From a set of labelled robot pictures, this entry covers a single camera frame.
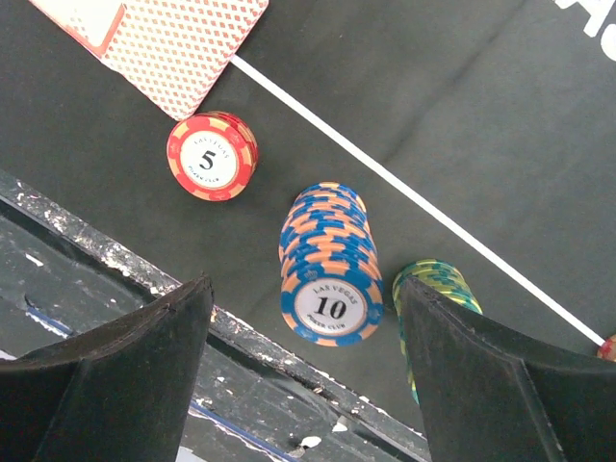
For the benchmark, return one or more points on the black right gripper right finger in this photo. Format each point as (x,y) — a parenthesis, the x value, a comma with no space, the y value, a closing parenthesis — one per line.
(490,393)

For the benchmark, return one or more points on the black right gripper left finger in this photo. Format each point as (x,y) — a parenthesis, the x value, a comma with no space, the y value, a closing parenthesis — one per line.
(119,392)

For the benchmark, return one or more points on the red chips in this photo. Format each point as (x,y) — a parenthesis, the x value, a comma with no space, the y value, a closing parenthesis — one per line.
(607,350)

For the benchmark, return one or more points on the blue poker chip stack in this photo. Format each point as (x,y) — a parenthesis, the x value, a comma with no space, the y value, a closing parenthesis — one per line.
(332,288)

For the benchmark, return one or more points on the red poker chip stack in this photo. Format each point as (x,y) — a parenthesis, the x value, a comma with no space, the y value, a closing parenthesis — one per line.
(212,155)

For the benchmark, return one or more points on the green poker chip stack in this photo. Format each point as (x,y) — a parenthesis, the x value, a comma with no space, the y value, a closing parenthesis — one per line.
(442,277)

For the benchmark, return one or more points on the black poker table mat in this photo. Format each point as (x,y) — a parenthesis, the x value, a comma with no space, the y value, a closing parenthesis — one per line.
(499,113)

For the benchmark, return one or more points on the red-backed playing card deck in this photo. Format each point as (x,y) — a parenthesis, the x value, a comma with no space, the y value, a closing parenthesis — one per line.
(174,51)

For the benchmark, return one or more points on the red playing card box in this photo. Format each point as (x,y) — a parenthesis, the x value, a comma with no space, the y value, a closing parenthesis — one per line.
(93,23)

